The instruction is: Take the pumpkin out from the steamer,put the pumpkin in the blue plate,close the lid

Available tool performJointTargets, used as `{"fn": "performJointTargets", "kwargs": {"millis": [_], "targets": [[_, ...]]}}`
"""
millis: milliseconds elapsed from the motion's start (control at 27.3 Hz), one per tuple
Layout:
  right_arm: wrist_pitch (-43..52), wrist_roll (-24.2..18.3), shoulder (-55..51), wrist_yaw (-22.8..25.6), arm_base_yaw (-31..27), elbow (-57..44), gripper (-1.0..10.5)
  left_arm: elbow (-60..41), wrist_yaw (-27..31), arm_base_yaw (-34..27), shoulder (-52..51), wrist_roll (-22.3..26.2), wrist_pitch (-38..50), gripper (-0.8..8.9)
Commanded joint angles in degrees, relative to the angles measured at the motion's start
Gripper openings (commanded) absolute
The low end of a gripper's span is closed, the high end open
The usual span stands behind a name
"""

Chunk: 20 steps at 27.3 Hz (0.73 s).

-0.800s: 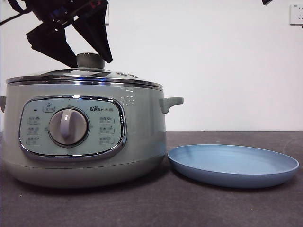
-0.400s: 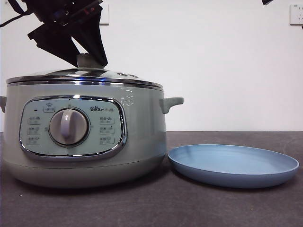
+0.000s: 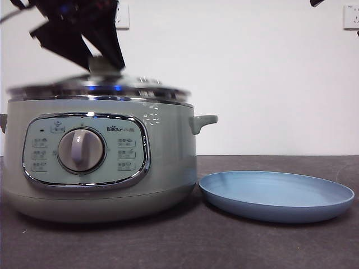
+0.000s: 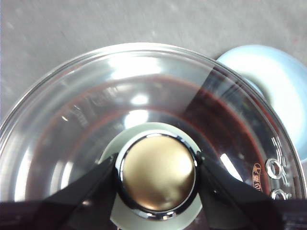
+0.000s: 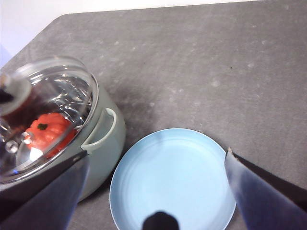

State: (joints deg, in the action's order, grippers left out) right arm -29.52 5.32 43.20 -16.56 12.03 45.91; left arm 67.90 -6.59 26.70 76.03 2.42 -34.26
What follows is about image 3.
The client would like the glass lid with green knob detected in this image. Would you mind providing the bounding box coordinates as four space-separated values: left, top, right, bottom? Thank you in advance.
7 55 192 106

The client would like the pale green electric steamer pot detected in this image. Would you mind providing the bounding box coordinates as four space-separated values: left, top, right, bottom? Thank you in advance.
0 95 219 224

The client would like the blue plate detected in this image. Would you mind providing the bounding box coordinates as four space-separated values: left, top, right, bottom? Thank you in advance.
198 170 356 224

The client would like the white wall socket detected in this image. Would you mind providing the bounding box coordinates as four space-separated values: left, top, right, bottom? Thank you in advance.
343 4 359 30
116 4 131 30

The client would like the black cable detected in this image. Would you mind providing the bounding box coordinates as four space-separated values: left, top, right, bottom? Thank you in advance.
0 0 27 25

